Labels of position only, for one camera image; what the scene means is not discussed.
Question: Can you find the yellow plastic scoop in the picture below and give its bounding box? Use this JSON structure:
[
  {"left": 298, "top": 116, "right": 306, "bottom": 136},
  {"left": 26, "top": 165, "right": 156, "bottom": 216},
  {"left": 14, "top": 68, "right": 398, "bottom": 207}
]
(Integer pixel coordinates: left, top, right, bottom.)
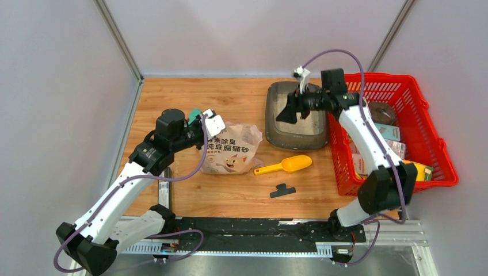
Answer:
[{"left": 254, "top": 155, "right": 312, "bottom": 175}]

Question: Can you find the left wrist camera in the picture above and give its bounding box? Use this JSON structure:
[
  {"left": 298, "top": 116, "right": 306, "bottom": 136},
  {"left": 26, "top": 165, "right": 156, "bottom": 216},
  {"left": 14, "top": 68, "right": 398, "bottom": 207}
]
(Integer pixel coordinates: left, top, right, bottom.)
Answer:
[{"left": 202, "top": 109, "right": 226, "bottom": 140}]

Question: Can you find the white patterned box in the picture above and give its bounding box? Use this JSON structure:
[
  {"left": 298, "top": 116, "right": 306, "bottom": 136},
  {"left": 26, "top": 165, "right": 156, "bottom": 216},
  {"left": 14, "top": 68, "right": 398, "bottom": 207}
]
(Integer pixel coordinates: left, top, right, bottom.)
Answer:
[{"left": 385, "top": 139, "right": 406, "bottom": 159}]

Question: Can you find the yellow sponge pack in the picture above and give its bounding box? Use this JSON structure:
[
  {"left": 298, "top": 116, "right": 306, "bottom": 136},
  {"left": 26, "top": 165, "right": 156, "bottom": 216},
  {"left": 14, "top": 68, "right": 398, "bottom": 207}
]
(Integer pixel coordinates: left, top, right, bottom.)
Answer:
[{"left": 403, "top": 160, "right": 434, "bottom": 182}]

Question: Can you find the red plastic basket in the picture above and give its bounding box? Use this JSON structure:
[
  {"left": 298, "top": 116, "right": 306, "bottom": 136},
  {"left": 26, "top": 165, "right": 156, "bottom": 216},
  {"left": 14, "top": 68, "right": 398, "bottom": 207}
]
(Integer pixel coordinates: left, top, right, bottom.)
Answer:
[{"left": 328, "top": 72, "right": 459, "bottom": 196}]

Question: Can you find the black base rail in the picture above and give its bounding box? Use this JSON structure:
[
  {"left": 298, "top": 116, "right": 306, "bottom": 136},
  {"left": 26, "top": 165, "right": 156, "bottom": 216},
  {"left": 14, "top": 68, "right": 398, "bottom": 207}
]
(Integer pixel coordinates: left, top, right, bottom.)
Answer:
[{"left": 129, "top": 217, "right": 366, "bottom": 258}]

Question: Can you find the black bag clip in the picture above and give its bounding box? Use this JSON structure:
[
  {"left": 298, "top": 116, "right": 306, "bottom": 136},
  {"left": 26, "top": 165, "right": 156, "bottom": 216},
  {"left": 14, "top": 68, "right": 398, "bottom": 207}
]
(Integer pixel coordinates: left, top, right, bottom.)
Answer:
[{"left": 269, "top": 183, "right": 296, "bottom": 198}]

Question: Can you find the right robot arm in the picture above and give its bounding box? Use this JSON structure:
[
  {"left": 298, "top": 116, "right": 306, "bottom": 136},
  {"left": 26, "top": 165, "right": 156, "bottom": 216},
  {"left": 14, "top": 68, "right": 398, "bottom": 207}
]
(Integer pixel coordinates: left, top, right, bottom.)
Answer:
[{"left": 276, "top": 67, "right": 417, "bottom": 241}]

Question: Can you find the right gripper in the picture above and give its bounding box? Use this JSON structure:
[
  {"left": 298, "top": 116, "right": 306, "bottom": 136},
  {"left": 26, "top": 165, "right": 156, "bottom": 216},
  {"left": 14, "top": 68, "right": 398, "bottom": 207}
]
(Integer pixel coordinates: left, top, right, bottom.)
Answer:
[{"left": 275, "top": 83, "right": 328, "bottom": 125}]

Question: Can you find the teal pink box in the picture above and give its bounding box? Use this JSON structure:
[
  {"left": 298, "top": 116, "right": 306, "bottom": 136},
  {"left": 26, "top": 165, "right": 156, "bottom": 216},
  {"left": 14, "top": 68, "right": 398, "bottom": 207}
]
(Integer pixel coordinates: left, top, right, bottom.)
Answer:
[{"left": 374, "top": 122, "right": 401, "bottom": 142}]

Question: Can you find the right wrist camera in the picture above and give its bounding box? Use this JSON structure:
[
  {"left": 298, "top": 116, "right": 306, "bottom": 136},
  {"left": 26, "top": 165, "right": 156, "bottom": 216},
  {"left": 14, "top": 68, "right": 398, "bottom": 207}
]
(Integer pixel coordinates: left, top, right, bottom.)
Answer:
[{"left": 292, "top": 66, "right": 311, "bottom": 94}]

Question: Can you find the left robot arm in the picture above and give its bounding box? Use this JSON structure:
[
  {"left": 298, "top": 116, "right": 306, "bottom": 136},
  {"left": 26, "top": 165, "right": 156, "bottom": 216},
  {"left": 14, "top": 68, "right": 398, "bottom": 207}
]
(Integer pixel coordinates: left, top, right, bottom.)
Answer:
[{"left": 53, "top": 109, "right": 226, "bottom": 275}]

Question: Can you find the brown round container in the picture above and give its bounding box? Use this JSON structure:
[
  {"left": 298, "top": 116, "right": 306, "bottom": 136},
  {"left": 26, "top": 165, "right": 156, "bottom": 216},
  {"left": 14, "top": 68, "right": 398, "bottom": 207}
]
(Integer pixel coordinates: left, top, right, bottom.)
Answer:
[{"left": 368, "top": 101, "right": 397, "bottom": 125}]

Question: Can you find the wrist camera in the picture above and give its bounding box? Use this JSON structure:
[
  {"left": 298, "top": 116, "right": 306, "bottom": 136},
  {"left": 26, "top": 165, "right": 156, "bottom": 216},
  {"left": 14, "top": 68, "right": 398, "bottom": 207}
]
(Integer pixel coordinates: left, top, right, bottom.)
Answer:
[
  {"left": 292, "top": 66, "right": 311, "bottom": 94},
  {"left": 202, "top": 109, "right": 226, "bottom": 140}
]

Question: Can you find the black flat box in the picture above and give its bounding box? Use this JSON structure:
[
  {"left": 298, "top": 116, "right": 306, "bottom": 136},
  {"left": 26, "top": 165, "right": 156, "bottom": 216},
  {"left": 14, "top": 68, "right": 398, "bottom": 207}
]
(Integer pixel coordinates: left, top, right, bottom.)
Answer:
[{"left": 158, "top": 167, "right": 172, "bottom": 210}]

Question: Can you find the grey litter box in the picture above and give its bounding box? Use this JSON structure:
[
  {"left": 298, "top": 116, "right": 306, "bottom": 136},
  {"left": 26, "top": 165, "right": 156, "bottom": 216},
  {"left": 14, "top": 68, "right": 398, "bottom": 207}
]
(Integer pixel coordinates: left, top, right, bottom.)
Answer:
[{"left": 265, "top": 81, "right": 329, "bottom": 151}]

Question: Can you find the pink cat litter bag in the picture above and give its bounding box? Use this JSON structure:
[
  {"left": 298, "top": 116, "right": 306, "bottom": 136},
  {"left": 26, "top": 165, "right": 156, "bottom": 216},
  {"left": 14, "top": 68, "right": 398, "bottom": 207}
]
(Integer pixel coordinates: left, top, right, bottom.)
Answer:
[{"left": 200, "top": 122, "right": 264, "bottom": 175}]

